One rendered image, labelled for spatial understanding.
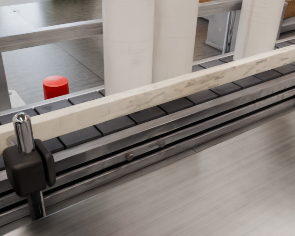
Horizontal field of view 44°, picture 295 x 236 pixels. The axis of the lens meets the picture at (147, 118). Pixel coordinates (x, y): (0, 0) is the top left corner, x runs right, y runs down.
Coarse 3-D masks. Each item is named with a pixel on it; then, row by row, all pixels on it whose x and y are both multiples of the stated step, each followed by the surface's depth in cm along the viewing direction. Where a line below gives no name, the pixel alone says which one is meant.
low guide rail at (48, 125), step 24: (288, 48) 46; (216, 72) 40; (240, 72) 42; (120, 96) 34; (144, 96) 35; (168, 96) 37; (48, 120) 30; (72, 120) 32; (96, 120) 33; (0, 144) 29
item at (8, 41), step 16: (224, 0) 47; (240, 0) 48; (288, 0) 54; (16, 32) 34; (32, 32) 34; (48, 32) 35; (64, 32) 36; (80, 32) 37; (96, 32) 38; (0, 48) 33; (16, 48) 34
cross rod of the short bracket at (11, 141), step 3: (12, 135) 29; (9, 138) 29; (12, 138) 28; (6, 141) 29; (9, 141) 28; (12, 141) 28; (15, 141) 28; (6, 144) 29; (9, 144) 28; (12, 144) 28; (15, 144) 28
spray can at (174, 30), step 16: (160, 0) 36; (176, 0) 36; (192, 0) 36; (160, 16) 37; (176, 16) 37; (192, 16) 37; (160, 32) 38; (176, 32) 37; (192, 32) 39; (160, 48) 39; (176, 48) 38; (192, 48) 40; (160, 64) 40; (176, 64) 39; (160, 80) 41
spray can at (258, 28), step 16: (256, 0) 44; (272, 0) 44; (240, 16) 48; (256, 16) 45; (272, 16) 45; (240, 32) 48; (256, 32) 46; (272, 32) 46; (240, 48) 49; (256, 48) 47; (272, 48) 48
